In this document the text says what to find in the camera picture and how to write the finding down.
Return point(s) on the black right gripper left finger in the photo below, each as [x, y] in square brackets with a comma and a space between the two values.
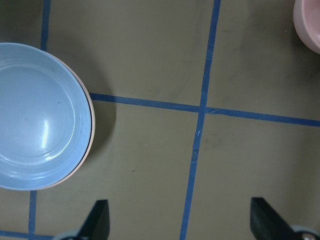
[97, 224]

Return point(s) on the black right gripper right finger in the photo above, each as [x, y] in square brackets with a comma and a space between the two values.
[267, 224]

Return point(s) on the pink plate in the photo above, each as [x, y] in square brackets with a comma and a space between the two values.
[92, 131]

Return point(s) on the blue plate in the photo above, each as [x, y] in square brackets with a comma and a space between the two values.
[45, 120]

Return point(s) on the pink bowl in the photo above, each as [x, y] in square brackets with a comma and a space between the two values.
[306, 19]

